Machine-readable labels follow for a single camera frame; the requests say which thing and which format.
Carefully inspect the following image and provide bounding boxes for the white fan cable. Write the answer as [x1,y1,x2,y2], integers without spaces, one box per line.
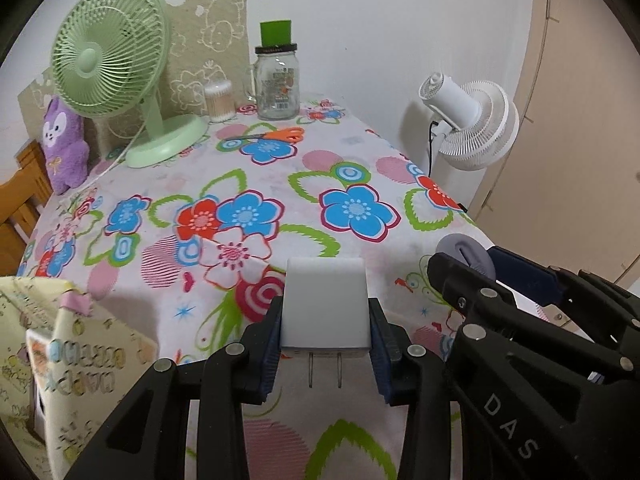
[75,110,151,196]

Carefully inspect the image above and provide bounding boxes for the white charger plug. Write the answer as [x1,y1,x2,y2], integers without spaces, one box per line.
[280,257,373,390]

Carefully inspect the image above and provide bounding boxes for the wooden bed headboard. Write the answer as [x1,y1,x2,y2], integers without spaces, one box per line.
[0,140,55,276]

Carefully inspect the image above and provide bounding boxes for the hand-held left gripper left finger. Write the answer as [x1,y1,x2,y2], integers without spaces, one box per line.
[64,296,285,480]

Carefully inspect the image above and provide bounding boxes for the white standing fan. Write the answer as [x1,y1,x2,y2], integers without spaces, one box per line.
[417,72,521,178]

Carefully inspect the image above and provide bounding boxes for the purple plush bunny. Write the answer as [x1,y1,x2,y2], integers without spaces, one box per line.
[41,97,91,196]

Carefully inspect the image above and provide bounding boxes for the black fan cable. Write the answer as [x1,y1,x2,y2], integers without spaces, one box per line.
[426,119,441,178]

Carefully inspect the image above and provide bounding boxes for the round lavender case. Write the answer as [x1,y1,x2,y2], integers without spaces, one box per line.
[435,234,497,283]

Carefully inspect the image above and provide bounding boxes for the patterned cardboard sheet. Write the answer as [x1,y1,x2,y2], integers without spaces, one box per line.
[19,0,251,161]

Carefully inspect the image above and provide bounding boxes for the glass jar with green lid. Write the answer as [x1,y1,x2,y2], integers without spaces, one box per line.
[245,20,301,121]

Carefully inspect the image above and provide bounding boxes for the green desk fan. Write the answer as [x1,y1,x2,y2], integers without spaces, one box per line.
[51,0,210,169]

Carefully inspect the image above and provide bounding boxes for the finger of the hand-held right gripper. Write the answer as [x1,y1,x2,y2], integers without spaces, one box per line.
[487,246,640,321]
[427,252,518,348]

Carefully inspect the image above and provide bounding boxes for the beige door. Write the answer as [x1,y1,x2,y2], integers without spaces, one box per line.
[472,0,640,286]

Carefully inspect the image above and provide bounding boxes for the cotton swab jar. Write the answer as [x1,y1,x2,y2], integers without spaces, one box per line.
[204,80,236,123]

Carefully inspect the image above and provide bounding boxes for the orange scissors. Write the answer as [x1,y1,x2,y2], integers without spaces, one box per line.
[223,127,306,145]

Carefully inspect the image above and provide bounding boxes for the yellow fabric storage box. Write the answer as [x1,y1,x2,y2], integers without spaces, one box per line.
[0,275,158,480]

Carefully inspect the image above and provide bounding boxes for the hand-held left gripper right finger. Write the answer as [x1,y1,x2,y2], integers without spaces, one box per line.
[367,297,463,480]

